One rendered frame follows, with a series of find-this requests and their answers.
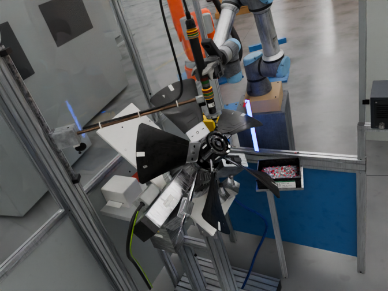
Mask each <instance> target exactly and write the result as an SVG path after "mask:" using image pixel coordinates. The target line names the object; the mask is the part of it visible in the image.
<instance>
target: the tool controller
mask: <svg viewBox="0 0 388 291"><path fill-rule="evenodd" d="M370 116H371V128H372V129H388V80H374V81H373V82H372V88H371V95H370Z"/></svg>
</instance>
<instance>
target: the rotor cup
mask: <svg viewBox="0 0 388 291"><path fill-rule="evenodd" d="M217 141H220V143H221V145H217ZM200 143H201V145H200V151H199V157H198V160H197V162H193V164H194V165H195V166H196V167H197V168H198V169H200V170H202V171H208V169H210V160H209V159H211V160H212V163H213V165H214V168H216V167H217V166H218V165H219V161H221V160H222V159H223V158H224V157H225V156H227V155H228V154H229V152H230V149H231V146H230V142H229V140H228V139H227V137H226V136H225V135H224V134H223V133H221V132H219V131H211V132H209V133H208V134H207V135H206V136H205V137H204V138H203V139H202V140H201V141H200ZM205 145H207V146H206V147H205V148H204V149H203V147H204V146H205ZM219 156H220V157H219ZM217 157H219V158H218V159H217V160H215V159H216V158H217Z"/></svg>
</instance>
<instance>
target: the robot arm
mask: <svg viewBox="0 0 388 291"><path fill-rule="evenodd" d="M272 4H273V0H222V3H221V9H222V10H221V14H220V17H219V20H218V24H217V28H216V30H215V34H214V38H213V40H212V39H211V38H208V39H202V41H201V45H202V46H203V48H204V49H205V50H206V52H207V54H208V57H207V58H204V63H205V66H206V67H205V69H203V71H202V76H204V75H205V74H208V78H209V80H211V81H212V80H213V79H217V78H218V79H220V78H221V77H226V79H227V82H228V83H230V84H234V83H237V82H239V81H241V79H242V70H241V66H240V60H239V55H238V52H239V51H240V48H241V44H240V42H239V41H238V40H237V39H234V38H231V39H229V36H230V33H231V30H232V26H233V23H234V19H235V16H236V14H237V13H238V12H239V10H240V7H242V6H248V9H249V12H251V13H253V16H254V19H255V23H256V26H257V29H258V34H259V37H260V41H261V44H262V49H263V52H264V54H263V53H262V52H261V51H256V52H253V53H250V54H248V55H247V56H245V57H244V59H243V63H244V69H245V74H246V77H247V94H248V95H249V96H262V95H265V94H267V93H269V92H270V91H271V90H272V86H271V83H270V81H269V79H268V78H267V77H276V78H279V77H281V78H282V77H285V76H286V75H287V73H288V71H289V68H290V58H289V57H288V56H287V55H286V56H285V55H284V52H283V50H282V49H280V48H279V43H278V38H277V34H276V31H275V26H274V21H273V17H272V14H271V9H270V7H271V5H272ZM191 75H192V76H194V75H195V77H196V80H197V81H200V79H199V75H198V72H197V68H196V64H195V66H194V67H193V69H192V73H191Z"/></svg>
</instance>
